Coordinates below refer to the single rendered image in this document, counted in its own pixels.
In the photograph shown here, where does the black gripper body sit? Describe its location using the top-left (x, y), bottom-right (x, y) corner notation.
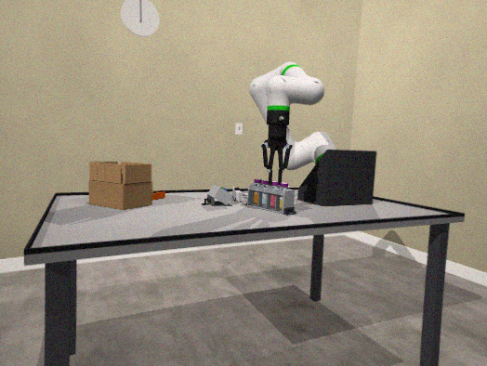
top-left (267, 124), bottom-right (287, 150)

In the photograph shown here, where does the white button panel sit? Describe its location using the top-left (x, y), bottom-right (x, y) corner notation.
top-left (202, 185), bottom-right (232, 206)

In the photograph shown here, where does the orange multimeter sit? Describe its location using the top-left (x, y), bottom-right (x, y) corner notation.
top-left (152, 190), bottom-right (165, 200)

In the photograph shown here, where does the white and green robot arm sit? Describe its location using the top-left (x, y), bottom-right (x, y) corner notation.
top-left (249, 62), bottom-right (336, 170)

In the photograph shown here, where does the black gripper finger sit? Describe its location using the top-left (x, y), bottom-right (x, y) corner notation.
top-left (261, 142), bottom-right (277, 185)
top-left (278, 142), bottom-right (293, 185)

